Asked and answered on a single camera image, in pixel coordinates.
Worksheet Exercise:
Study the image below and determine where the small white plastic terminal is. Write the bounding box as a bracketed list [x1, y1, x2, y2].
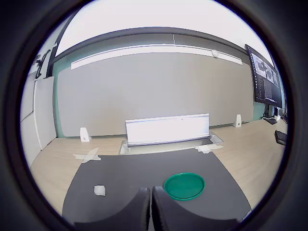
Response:
[93, 184, 107, 197]

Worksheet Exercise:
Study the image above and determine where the round green lid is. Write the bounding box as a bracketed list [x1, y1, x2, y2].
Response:
[164, 172, 206, 202]

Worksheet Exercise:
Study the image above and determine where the dark grey mat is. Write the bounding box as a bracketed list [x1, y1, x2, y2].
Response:
[61, 151, 252, 223]

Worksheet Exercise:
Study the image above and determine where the white tape strip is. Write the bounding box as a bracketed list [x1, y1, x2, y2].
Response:
[80, 147, 100, 165]
[73, 154, 102, 161]

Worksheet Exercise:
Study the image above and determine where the white tape patch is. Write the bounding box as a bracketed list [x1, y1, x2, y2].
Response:
[194, 144, 225, 155]

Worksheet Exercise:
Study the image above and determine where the grey partition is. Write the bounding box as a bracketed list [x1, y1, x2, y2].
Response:
[53, 51, 255, 139]

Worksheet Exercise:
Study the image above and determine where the white side panel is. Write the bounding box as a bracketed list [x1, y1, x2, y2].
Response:
[33, 76, 57, 151]

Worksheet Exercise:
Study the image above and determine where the black keyboard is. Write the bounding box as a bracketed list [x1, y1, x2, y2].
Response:
[274, 130, 288, 146]

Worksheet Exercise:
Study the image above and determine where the black computer monitor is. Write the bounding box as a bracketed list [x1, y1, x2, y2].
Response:
[244, 44, 283, 108]

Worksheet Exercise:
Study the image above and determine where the small white bracket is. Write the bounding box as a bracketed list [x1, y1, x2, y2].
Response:
[79, 127, 90, 143]
[232, 114, 243, 128]

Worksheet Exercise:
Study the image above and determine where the white rail on partition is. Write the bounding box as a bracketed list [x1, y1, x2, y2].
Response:
[71, 44, 243, 71]

